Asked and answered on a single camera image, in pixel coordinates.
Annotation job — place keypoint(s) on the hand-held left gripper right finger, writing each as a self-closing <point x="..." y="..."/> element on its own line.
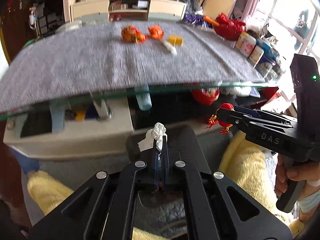
<point x="165" y="160"/>

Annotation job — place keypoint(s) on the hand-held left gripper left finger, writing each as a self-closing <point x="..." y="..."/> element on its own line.
<point x="156" y="160"/>

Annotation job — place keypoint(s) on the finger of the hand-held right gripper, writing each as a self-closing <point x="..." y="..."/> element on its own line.
<point x="232" y="120"/>
<point x="260" y="113"/>

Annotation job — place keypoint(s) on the red ornament with gold tassels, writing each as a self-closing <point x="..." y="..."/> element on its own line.
<point x="226" y="106"/>

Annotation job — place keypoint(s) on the white tissue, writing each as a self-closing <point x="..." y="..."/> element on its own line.
<point x="156" y="132"/>

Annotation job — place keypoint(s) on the person's right forearm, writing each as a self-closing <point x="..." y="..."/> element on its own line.
<point x="310" y="200"/>

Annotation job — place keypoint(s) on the person's right hand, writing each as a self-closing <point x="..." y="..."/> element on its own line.
<point x="305" y="173"/>

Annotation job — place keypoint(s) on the red round box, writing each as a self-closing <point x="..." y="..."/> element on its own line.
<point x="205" y="96"/>

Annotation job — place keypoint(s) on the person's right leg yellow fleece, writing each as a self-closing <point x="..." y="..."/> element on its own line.
<point x="247" y="170"/>

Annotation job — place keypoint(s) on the person's leg yellow fleece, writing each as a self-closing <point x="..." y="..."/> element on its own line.
<point x="247" y="170"/>
<point x="47" y="192"/>

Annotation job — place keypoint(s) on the small white bottle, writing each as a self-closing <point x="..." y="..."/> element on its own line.
<point x="256" y="55"/>

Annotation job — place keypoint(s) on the white bottle pink label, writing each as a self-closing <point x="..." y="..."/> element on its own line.
<point x="245" y="43"/>

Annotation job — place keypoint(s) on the red openwork basket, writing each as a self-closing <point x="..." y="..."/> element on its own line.
<point x="228" y="28"/>

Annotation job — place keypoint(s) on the long white wrapper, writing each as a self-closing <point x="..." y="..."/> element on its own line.
<point x="168" y="47"/>

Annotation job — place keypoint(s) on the small yellow box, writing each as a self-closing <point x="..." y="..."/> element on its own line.
<point x="175" y="40"/>

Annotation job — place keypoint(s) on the orange tube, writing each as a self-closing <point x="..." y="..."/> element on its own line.
<point x="210" y="21"/>

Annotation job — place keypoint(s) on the purple bag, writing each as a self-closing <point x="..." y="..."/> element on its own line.
<point x="197" y="20"/>

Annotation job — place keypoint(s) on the window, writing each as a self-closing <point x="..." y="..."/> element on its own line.
<point x="287" y="10"/>

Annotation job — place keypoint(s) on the person's left leg yellow fleece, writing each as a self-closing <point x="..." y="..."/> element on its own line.
<point x="47" y="192"/>

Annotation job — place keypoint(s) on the pink curtain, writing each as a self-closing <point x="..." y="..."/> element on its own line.
<point x="250" y="0"/>

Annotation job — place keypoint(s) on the small orange wrapper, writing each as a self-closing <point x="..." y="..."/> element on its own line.
<point x="155" y="31"/>

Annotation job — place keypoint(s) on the grey woven table runner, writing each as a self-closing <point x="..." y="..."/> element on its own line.
<point x="75" y="67"/>

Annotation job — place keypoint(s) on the grey plastic bag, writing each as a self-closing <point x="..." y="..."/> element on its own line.
<point x="190" y="2"/>

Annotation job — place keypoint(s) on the orange gold foil wrapper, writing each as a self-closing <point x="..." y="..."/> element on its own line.
<point x="131" y="33"/>

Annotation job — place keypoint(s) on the white round stool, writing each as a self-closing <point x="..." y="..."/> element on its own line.
<point x="70" y="25"/>

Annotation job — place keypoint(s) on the cream TV cabinet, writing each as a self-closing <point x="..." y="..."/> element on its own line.
<point x="90" y="8"/>

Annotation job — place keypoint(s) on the beige folding screen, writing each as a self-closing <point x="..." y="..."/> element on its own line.
<point x="70" y="0"/>

